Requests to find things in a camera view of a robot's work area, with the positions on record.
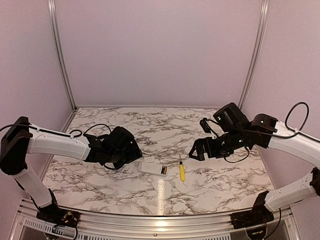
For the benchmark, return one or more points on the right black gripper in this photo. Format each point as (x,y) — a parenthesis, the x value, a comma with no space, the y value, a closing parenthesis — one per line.
(212,152)

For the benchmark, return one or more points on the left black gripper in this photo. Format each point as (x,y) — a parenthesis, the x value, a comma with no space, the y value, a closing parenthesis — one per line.
(135,153)

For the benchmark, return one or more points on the white battery cover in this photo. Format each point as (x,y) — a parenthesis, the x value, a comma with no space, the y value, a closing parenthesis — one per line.
(149,159)

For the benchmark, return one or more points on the white remote control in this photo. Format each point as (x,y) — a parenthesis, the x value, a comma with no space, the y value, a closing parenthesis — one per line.
(151,168)

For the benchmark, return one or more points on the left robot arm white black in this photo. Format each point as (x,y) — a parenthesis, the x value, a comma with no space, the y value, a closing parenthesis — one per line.
(23,138)

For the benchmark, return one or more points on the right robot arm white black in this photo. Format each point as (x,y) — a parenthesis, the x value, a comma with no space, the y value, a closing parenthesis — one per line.
(267,132)

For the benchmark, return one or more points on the battery in remote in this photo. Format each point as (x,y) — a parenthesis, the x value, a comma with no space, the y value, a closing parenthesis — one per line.
(164,170)

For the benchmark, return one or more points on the yellow handled screwdriver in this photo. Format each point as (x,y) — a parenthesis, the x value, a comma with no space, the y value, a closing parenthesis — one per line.
(182,169)

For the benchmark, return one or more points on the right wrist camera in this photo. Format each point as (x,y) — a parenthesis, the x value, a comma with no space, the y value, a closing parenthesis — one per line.
(206,127)

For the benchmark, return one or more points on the front aluminium rail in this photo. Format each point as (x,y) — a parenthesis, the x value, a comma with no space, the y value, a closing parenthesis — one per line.
(107,226)

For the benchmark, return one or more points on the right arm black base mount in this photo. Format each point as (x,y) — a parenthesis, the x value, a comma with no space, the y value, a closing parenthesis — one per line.
(250,218)

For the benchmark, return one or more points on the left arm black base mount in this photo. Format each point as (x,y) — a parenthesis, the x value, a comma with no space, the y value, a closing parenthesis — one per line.
(60,217)

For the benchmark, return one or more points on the right aluminium frame post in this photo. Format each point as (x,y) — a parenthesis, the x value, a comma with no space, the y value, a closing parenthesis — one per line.
(262,22)

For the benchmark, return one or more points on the aluminium frame post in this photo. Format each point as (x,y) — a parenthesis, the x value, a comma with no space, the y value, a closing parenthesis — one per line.
(59,52)
(262,22)

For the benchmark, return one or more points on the left aluminium frame post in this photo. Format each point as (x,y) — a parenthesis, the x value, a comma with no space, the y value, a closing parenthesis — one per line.
(59,52)

